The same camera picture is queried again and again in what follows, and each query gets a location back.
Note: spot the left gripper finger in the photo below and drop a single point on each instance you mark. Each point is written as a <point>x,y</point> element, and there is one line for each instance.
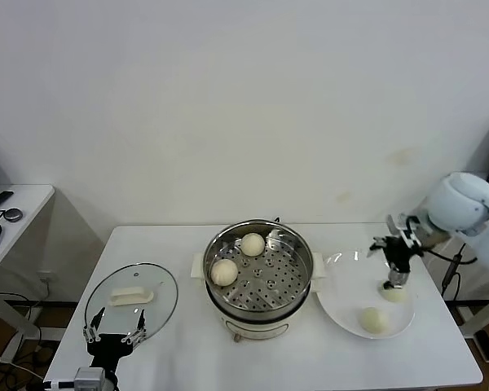
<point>89,333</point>
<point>136,336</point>

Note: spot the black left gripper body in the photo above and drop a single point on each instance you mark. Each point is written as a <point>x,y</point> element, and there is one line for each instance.
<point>106,346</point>

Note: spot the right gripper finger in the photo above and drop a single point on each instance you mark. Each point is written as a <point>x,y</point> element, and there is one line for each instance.
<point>397,279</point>
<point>379,245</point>

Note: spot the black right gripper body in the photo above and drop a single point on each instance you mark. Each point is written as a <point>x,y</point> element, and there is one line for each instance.
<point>398,256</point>

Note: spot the white steamed baozi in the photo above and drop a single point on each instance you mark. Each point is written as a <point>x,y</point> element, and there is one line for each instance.
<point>393,296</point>
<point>374,320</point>
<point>252,244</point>
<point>223,272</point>

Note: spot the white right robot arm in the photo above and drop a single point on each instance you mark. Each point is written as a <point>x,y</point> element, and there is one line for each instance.
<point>456,207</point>

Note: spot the stainless steel steamer basket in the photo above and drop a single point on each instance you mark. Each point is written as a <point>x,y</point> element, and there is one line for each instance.
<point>277,277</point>

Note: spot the white round plate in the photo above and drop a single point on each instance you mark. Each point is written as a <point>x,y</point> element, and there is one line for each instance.
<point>350,309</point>

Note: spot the black floor power strip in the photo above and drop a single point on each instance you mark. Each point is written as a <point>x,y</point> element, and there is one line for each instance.
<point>487,346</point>

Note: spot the cream electric cooking pot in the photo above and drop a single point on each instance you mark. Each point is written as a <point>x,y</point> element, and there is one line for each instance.
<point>252,326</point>

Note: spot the grey round puck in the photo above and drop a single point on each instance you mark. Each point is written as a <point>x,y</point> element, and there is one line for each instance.
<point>13,214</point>

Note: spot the white side table with monitor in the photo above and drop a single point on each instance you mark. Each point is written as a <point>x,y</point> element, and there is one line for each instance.
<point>32,203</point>

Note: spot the black phone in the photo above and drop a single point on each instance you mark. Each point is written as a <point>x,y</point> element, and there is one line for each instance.
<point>2,196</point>

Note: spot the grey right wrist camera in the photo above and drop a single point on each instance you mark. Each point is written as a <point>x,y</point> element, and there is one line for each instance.
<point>407,231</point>

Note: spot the white wall outlet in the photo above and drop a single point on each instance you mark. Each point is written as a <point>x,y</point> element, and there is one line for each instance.
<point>47,277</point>

